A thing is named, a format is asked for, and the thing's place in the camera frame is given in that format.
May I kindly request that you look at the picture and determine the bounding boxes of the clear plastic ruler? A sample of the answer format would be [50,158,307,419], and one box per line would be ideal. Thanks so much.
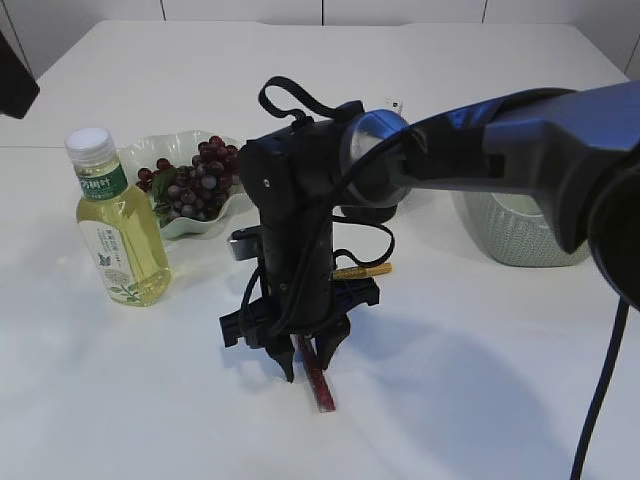
[384,97,403,115]

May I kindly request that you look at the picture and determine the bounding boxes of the black mesh pen holder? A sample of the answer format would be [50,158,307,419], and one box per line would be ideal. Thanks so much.
[340,205,397,224]

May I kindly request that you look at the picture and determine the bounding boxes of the yellow tea bottle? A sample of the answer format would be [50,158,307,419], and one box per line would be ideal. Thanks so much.
[65,128,171,307]

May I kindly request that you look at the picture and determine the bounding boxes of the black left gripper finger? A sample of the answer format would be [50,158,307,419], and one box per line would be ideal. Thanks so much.
[0,35,40,119]

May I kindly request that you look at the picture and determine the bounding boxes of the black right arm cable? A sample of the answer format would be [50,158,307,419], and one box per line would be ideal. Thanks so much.
[239,74,640,480]

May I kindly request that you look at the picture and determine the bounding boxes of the red glitter marker pen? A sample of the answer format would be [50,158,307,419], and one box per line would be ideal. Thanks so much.
[296,335,336,413]

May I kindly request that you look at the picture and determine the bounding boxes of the green wavy glass plate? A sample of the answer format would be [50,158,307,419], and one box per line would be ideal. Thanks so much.
[118,130,252,240]

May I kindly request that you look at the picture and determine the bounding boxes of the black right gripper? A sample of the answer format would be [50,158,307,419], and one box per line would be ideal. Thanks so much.
[219,213,381,383]

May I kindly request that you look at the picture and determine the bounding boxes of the purple artificial grape bunch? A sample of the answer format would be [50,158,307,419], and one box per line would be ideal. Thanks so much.
[136,135,241,227]

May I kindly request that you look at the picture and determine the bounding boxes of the gold glitter marker pen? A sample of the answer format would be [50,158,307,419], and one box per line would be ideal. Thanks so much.
[333,262,393,280]

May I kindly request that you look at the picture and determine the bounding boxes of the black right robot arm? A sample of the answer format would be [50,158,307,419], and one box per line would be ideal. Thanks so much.
[220,77,639,378]

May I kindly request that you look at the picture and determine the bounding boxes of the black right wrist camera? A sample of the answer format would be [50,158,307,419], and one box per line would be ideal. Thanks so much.
[227,226,264,261]

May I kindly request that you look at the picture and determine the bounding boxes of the green woven plastic basket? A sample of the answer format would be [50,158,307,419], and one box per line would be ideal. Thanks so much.
[453,192,590,268]

